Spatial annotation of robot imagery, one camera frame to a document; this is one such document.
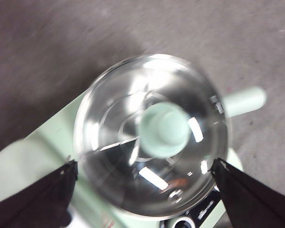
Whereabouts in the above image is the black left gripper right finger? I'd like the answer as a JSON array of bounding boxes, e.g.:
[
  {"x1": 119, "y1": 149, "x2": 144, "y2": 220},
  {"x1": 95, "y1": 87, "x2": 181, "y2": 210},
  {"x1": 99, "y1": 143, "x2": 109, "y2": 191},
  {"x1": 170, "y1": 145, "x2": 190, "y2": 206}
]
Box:
[{"x1": 211, "y1": 158, "x2": 285, "y2": 228}]

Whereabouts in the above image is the mint green long-handled pot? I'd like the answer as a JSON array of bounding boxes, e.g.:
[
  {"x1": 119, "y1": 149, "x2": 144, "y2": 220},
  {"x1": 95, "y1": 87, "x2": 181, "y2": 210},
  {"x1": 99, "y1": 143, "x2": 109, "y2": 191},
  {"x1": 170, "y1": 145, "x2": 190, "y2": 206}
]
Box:
[{"x1": 78, "y1": 56, "x2": 266, "y2": 216}]

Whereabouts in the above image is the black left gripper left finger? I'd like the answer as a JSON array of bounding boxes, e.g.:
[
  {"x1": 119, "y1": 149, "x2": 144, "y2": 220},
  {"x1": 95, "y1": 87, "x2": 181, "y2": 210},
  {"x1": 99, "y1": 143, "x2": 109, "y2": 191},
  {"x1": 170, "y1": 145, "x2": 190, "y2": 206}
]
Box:
[{"x1": 0, "y1": 160, "x2": 78, "y2": 228}]

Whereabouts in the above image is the glass pot lid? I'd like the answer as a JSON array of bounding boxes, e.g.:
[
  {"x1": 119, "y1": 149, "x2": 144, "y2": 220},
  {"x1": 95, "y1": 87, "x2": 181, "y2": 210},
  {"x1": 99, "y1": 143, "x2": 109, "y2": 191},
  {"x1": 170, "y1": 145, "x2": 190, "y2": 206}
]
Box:
[{"x1": 73, "y1": 53, "x2": 230, "y2": 218}]

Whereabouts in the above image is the silver control knob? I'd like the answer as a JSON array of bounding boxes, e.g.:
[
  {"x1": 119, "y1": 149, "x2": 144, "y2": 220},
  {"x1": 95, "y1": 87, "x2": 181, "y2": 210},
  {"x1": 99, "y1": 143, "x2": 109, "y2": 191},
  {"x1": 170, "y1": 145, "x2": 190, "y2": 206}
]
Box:
[{"x1": 174, "y1": 215, "x2": 195, "y2": 228}]

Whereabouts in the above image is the green grill lid, silver handle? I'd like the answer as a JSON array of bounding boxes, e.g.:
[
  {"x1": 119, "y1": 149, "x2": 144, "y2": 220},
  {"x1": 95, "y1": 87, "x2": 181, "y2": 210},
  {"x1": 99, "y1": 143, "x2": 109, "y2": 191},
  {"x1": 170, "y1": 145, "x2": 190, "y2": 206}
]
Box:
[{"x1": 0, "y1": 91, "x2": 157, "y2": 228}]

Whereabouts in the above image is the mint green breakfast machine base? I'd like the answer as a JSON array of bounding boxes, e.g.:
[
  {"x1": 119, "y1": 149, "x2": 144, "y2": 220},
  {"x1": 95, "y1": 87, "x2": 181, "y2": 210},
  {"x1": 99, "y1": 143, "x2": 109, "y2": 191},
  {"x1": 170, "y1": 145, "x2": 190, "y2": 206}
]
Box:
[{"x1": 0, "y1": 91, "x2": 244, "y2": 228}]

